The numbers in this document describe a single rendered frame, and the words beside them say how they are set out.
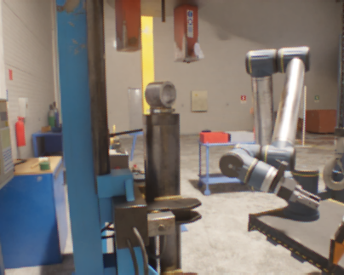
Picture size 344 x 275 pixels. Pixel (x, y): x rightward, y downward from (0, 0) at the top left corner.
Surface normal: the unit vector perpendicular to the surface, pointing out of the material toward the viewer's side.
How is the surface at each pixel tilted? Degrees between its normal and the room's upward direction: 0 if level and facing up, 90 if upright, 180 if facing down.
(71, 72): 90
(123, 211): 90
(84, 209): 90
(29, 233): 90
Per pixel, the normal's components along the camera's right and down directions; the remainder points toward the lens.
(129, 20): 0.56, 0.11
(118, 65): 0.25, 0.13
